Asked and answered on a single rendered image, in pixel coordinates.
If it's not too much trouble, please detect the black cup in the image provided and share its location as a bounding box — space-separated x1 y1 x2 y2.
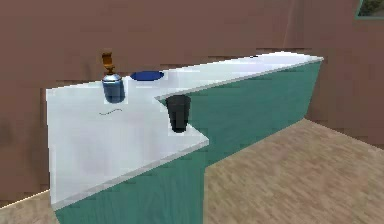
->
165 94 192 134

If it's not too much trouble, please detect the blue plate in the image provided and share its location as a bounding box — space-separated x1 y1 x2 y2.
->
129 70 165 82

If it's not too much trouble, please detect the green counter with white top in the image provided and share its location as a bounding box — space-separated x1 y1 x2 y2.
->
45 51 325 224

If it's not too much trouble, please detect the blue metal can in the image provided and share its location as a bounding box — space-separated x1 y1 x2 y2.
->
101 73 126 104

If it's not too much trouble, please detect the green framed picture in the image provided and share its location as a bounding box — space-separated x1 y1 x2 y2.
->
354 0 384 20

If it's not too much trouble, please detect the thin dark wire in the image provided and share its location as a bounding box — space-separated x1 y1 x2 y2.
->
98 108 123 117

